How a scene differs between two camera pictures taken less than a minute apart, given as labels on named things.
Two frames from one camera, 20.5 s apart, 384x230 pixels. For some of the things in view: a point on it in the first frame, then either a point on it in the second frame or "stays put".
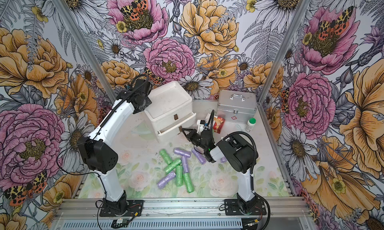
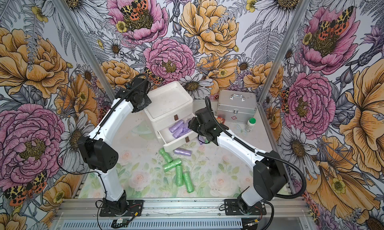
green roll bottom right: [188, 183] stays put
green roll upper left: [166, 157] stays put
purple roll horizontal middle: [182, 152] stays put
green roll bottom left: [179, 175] stays put
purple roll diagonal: [201, 157] -> [182, 131]
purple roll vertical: [185, 164] -> [185, 129]
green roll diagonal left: [172, 165] stays put
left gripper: [148, 103] stays put
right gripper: [190, 136] -> [192, 125]
